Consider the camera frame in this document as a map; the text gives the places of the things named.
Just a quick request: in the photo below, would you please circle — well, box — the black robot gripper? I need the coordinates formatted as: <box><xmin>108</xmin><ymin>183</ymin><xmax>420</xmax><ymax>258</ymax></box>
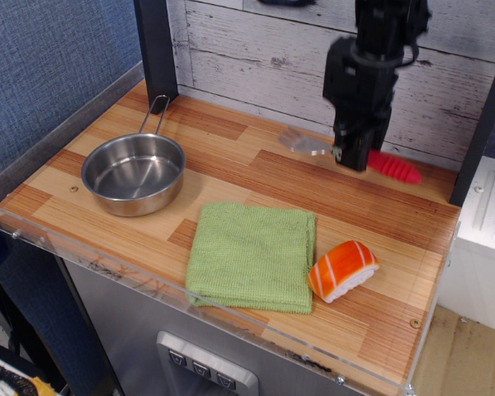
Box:
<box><xmin>323</xmin><ymin>37</ymin><xmax>398</xmax><ymax>172</ymax></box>

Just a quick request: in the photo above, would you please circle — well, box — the red handled metal fork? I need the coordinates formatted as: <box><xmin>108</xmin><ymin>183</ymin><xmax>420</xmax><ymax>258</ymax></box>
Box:
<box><xmin>279</xmin><ymin>128</ymin><xmax>422</xmax><ymax>185</ymax></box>

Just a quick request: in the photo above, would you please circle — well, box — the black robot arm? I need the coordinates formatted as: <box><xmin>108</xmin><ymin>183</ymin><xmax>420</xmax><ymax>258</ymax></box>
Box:
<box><xmin>323</xmin><ymin>1</ymin><xmax>431</xmax><ymax>172</ymax></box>

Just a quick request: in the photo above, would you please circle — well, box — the green folded cloth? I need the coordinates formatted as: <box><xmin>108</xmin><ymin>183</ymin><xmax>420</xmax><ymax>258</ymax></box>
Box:
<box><xmin>186</xmin><ymin>202</ymin><xmax>315</xmax><ymax>314</ymax></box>

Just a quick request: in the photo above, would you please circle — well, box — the salmon sushi toy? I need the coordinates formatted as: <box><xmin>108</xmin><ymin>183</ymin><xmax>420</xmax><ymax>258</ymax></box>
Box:
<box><xmin>307</xmin><ymin>240</ymin><xmax>380</xmax><ymax>304</ymax></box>

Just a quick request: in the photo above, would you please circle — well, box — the white grooved side counter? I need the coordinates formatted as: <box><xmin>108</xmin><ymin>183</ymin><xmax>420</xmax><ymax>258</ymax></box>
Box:
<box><xmin>457</xmin><ymin>155</ymin><xmax>495</xmax><ymax>251</ymax></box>

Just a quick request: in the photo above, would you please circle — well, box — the stainless steel pot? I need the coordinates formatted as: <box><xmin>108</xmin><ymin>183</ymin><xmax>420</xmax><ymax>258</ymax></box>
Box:
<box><xmin>80</xmin><ymin>94</ymin><xmax>187</xmax><ymax>218</ymax></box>

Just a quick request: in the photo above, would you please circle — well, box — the silver button control panel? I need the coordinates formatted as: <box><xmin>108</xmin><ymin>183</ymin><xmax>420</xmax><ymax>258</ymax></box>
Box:
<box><xmin>156</xmin><ymin>331</ymin><xmax>259</xmax><ymax>395</ymax></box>

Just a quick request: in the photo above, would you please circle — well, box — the clear acrylic front guard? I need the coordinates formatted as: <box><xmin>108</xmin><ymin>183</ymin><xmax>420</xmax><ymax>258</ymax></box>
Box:
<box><xmin>0</xmin><ymin>201</ymin><xmax>463</xmax><ymax>396</ymax></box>

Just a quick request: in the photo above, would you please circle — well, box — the black right vertical post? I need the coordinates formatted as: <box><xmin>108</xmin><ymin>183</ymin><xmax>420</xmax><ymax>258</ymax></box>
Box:
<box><xmin>449</xmin><ymin>76</ymin><xmax>495</xmax><ymax>207</ymax></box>

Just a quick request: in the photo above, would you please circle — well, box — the black vertical post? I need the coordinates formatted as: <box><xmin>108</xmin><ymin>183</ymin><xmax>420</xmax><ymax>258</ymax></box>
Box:
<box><xmin>133</xmin><ymin>0</ymin><xmax>178</xmax><ymax>105</ymax></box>
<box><xmin>449</xmin><ymin>76</ymin><xmax>495</xmax><ymax>207</ymax></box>

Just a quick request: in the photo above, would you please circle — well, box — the black left vertical post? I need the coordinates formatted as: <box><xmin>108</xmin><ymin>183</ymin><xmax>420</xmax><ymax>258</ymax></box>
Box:
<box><xmin>133</xmin><ymin>0</ymin><xmax>178</xmax><ymax>105</ymax></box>

